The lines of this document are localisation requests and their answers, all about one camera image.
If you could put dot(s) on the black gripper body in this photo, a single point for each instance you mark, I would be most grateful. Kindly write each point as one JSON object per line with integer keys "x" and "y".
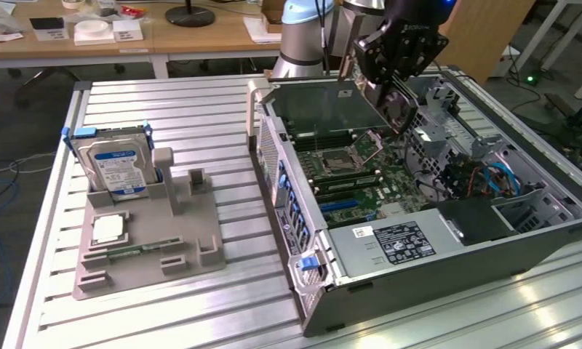
{"x": 416, "y": 16}

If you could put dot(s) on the graphics card with black fan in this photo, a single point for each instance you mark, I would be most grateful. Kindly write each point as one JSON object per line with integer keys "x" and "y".
{"x": 398, "y": 105}

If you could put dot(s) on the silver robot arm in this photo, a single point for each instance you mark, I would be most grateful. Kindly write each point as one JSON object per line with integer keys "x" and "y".
{"x": 300, "y": 40}

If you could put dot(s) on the wooden cabinet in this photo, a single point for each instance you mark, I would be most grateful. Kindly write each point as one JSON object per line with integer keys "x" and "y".
{"x": 484, "y": 40}

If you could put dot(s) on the green lit device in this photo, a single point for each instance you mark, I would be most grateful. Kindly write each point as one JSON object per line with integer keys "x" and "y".
{"x": 530, "y": 78}

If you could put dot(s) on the metal socket cover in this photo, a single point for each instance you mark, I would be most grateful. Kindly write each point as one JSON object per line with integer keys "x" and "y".
{"x": 368, "y": 140}

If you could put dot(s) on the white booklet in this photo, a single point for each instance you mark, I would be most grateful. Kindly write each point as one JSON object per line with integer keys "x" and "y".
{"x": 260, "y": 31}

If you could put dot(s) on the cardboard box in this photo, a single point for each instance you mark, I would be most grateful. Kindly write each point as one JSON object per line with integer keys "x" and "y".
{"x": 271, "y": 12}

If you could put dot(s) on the metal drive cage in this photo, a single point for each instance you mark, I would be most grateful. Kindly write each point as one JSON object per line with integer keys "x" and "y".
{"x": 431, "y": 145}

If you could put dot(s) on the CPU socket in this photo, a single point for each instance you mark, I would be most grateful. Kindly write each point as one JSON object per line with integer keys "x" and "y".
{"x": 336, "y": 161}

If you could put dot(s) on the green motherboard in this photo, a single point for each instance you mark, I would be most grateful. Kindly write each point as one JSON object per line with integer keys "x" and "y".
{"x": 398, "y": 192}

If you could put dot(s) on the wooden desk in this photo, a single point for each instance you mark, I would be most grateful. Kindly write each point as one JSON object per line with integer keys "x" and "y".
{"x": 188, "y": 40}

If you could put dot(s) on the blue slot retainer clip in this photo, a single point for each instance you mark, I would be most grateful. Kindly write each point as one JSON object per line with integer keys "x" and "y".
{"x": 283, "y": 180}
{"x": 291, "y": 199}
{"x": 299, "y": 219}
{"x": 305, "y": 235}

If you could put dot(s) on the black round lamp base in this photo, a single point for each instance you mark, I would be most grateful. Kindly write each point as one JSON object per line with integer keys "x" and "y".
{"x": 189, "y": 16}

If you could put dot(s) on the blue expansion slot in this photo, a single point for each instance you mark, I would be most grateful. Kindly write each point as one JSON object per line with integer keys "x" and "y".
{"x": 339, "y": 206}

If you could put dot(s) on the metal disk bay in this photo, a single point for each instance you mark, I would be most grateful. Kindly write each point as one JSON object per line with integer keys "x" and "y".
{"x": 538, "y": 214}

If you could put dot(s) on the white box with label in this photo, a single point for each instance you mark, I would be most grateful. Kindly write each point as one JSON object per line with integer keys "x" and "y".
{"x": 126, "y": 31}

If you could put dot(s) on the red package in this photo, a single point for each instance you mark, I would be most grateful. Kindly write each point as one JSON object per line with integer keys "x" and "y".
{"x": 132, "y": 11}

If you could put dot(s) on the grey power supply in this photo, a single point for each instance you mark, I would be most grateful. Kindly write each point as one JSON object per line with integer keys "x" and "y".
{"x": 368, "y": 251}

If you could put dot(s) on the flat white box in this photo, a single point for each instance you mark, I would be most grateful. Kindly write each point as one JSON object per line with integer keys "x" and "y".
{"x": 93, "y": 39}

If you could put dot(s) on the blue case latch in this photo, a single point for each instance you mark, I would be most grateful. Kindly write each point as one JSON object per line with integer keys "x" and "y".
{"x": 305, "y": 264}

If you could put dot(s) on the grey parts rack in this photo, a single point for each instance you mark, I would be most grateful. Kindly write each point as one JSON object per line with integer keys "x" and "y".
{"x": 184, "y": 218}

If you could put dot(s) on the white tape roll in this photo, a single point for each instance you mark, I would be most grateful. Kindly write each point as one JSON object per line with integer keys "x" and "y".
{"x": 90, "y": 27}

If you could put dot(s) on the hard disk with blue carrier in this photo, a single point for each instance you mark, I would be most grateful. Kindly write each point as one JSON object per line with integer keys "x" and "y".
{"x": 118, "y": 167}

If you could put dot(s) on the beige tape roll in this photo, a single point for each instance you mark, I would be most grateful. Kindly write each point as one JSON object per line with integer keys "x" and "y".
{"x": 72, "y": 4}

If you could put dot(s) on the open PC case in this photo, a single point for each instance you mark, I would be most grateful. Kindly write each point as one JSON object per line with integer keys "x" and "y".
{"x": 466, "y": 283}

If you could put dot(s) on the white box with black top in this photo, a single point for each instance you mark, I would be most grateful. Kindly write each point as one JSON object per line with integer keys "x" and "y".
{"x": 47, "y": 29}

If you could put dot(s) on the black chair base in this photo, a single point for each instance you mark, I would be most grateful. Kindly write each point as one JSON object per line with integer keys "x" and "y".
{"x": 38, "y": 81}

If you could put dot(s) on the green RAM stick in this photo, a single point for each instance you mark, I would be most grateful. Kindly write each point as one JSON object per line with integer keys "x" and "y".
{"x": 134, "y": 250}

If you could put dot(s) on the silver CPU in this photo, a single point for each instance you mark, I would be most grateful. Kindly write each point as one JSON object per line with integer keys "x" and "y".
{"x": 106, "y": 230}

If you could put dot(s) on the white paper slip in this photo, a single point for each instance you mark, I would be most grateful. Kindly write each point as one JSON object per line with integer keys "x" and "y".
{"x": 3, "y": 37}

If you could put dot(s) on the clear plastic bag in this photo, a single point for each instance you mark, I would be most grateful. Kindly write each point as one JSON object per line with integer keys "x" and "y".
{"x": 0, "y": 16}

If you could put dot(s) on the white table frame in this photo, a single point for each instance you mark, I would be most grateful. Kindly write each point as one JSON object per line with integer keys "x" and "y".
{"x": 552, "y": 36}

